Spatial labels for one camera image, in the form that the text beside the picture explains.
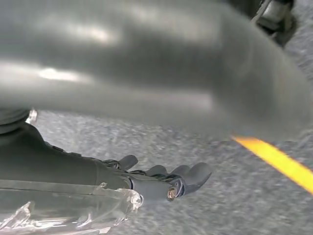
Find clear plastic film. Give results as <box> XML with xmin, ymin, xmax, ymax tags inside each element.
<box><xmin>0</xmin><ymin>180</ymin><xmax>143</xmax><ymax>235</ymax></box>

